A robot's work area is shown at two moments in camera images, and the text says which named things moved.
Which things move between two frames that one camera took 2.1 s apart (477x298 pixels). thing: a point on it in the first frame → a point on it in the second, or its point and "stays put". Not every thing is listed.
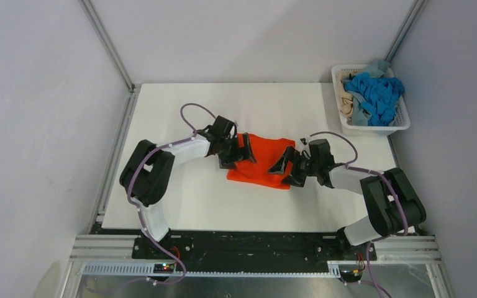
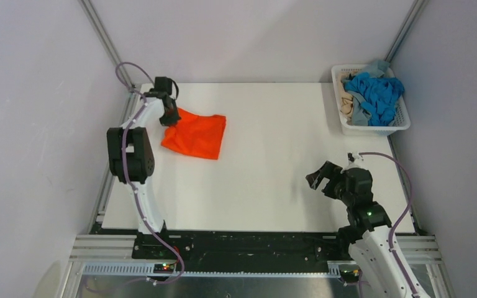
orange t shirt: x=266 y=152 → x=196 y=134
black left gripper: x=228 y=162 → x=174 y=118
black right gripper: x=290 y=154 → x=328 y=169
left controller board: x=163 y=268 stays put
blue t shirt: x=379 y=95 stays put
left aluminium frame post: x=107 y=43 stays put
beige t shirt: x=346 y=106 stays put
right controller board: x=351 y=275 stays put
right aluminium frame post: x=415 y=11 stays put
